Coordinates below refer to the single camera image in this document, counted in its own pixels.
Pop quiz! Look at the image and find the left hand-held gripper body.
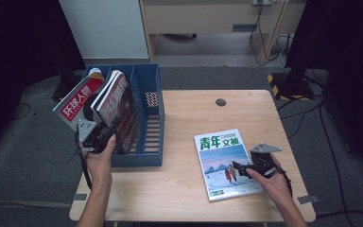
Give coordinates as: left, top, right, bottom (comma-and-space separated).
76, 121, 115, 154

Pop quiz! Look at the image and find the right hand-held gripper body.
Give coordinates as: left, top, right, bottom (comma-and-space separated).
249, 143, 283, 180

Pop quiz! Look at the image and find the red orange cover magazine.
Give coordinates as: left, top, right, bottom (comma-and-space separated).
95, 71, 139, 155

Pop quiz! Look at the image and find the white snow scene magazine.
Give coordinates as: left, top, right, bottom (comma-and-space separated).
193, 128, 264, 202

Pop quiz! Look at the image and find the dark blue lava cover magazine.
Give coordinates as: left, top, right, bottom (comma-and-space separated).
90, 69, 124, 110

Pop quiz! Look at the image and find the red banner magazine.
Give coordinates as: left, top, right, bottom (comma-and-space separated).
52, 67, 107, 133

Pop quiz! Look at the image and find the blue plastic file rack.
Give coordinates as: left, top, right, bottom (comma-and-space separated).
83, 63, 165, 168

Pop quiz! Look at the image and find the person's left hand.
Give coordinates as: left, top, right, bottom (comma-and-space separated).
80, 133, 117, 187

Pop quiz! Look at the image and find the person's right hand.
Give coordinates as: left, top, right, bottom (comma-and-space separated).
245, 154, 293, 206

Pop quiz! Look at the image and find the black stand base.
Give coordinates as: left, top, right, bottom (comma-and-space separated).
51, 67, 86, 102

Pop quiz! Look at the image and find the black stand with striped base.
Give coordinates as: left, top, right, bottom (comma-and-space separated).
267, 46, 317, 102

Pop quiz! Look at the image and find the white cabinet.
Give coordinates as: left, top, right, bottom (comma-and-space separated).
58, 0, 150, 61

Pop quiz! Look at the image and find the black curtain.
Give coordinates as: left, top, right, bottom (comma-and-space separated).
0, 0, 87, 159
285, 0, 363, 173

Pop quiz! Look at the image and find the light wooden desk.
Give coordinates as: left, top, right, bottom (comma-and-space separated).
138, 0, 307, 64

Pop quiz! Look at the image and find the white power strip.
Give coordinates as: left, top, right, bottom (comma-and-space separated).
252, 0, 277, 7

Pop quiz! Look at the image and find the left hand-held gripper cable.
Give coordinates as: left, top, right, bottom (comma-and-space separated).
74, 129, 94, 191

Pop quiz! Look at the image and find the black floor cable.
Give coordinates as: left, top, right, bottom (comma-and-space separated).
12, 102, 32, 121
319, 102, 348, 218
315, 210, 363, 219

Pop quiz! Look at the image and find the black cable under desk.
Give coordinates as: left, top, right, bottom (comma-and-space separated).
249, 1, 289, 67

